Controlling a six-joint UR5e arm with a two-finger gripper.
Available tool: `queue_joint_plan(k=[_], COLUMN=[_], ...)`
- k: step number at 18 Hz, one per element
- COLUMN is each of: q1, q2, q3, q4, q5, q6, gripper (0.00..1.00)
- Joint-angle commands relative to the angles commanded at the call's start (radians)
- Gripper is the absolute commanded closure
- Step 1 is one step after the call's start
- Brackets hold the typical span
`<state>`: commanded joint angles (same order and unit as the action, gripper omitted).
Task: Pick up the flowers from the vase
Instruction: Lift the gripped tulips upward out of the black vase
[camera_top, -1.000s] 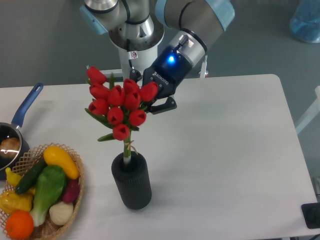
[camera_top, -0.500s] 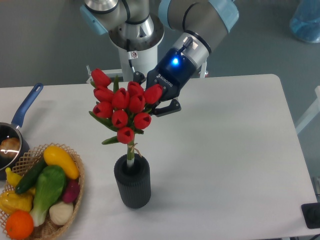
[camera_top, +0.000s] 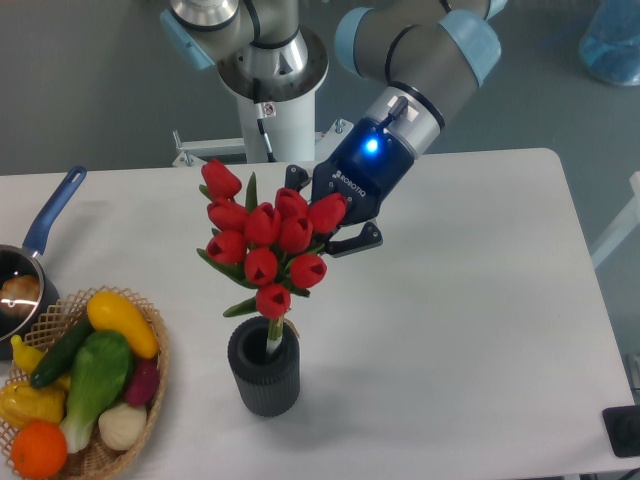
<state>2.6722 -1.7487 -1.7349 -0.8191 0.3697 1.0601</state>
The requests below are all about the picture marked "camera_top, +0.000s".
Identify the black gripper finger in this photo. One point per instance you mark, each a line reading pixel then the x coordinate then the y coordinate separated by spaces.
pixel 297 177
pixel 370 237

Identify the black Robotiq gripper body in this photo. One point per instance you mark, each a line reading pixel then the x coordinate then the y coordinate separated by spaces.
pixel 365 167

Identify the red tulip bouquet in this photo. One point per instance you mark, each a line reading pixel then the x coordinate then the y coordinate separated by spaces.
pixel 273 248

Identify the dark grey ribbed vase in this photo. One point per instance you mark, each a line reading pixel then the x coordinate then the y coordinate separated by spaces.
pixel 268 385

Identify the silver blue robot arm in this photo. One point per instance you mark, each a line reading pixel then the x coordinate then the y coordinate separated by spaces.
pixel 430 57

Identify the yellow squash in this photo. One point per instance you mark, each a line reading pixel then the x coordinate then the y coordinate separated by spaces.
pixel 108 310

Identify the purple red radish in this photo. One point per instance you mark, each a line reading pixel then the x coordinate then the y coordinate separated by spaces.
pixel 143 383

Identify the green bok choy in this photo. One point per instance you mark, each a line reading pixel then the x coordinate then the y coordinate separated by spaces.
pixel 99 372

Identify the blue plastic bag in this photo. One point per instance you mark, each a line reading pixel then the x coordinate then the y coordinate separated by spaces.
pixel 609 49

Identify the dark green cucumber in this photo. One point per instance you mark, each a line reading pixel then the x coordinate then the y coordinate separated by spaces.
pixel 58 360

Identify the brown bread roll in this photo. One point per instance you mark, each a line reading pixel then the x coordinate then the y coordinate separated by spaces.
pixel 19 296

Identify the white garlic bulb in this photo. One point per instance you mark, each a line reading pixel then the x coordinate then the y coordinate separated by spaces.
pixel 121 426

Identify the black device at edge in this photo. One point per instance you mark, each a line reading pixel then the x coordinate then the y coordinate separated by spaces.
pixel 622 426

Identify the small yellow banana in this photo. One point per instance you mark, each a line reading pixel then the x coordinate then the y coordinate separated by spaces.
pixel 27 358

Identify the woven wicker basket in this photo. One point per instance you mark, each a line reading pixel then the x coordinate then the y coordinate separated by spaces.
pixel 97 460

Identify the yellow bell pepper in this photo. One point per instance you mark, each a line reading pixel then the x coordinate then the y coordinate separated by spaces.
pixel 22 404

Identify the orange fruit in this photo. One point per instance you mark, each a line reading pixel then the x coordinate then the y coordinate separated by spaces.
pixel 39 450

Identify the white frame bar right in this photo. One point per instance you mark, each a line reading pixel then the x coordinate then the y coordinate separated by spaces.
pixel 619 228

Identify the blue handled saucepan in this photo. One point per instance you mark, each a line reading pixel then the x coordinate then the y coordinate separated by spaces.
pixel 24 260

